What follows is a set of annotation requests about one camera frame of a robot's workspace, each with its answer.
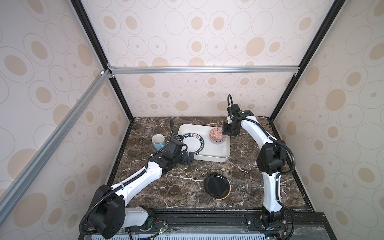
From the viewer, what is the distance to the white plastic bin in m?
0.96

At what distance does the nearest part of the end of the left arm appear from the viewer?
59 centimetres

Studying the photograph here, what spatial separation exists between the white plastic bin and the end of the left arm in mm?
189
